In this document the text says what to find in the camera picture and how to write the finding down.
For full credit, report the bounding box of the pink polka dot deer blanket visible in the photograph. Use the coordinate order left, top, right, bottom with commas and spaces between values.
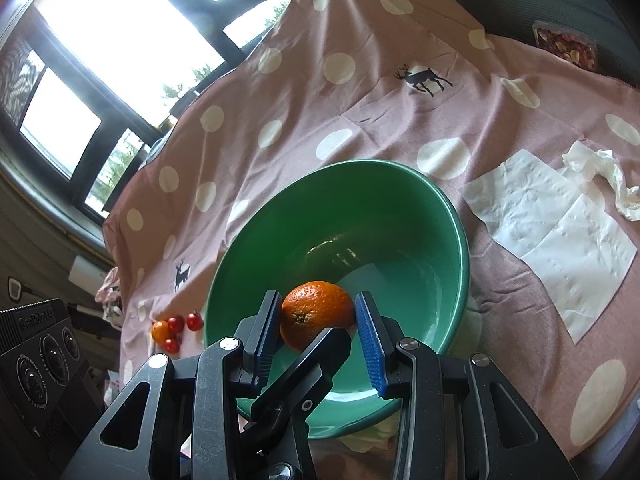
102, 0, 640, 466

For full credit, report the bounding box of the large orange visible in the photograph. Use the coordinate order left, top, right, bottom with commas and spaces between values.
279, 281, 357, 352

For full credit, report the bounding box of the green plastic bowl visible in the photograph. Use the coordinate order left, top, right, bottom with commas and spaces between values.
202, 159, 471, 441

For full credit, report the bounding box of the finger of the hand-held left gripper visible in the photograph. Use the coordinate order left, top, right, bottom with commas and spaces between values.
247, 326, 353, 441

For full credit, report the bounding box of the flat white paper towel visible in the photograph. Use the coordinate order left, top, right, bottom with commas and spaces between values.
462, 149, 638, 346

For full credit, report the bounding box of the floral cloth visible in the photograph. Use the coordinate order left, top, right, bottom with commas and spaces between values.
95, 267, 123, 328

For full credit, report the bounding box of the clear bag of dried snacks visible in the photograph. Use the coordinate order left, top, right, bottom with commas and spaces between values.
531, 19, 599, 72

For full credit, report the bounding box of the white cylindrical appliance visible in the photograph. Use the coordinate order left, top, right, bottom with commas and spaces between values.
70, 255, 113, 293

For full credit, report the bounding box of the black framed window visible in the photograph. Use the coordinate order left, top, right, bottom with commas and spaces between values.
0, 0, 321, 221

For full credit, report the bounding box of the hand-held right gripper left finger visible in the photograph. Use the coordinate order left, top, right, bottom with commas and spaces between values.
60, 290, 286, 480

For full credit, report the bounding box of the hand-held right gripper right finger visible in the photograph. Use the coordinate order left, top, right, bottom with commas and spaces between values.
352, 291, 581, 480

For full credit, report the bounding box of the crumpled white tissue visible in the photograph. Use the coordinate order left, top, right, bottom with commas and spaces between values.
340, 425, 401, 456
562, 141, 640, 221

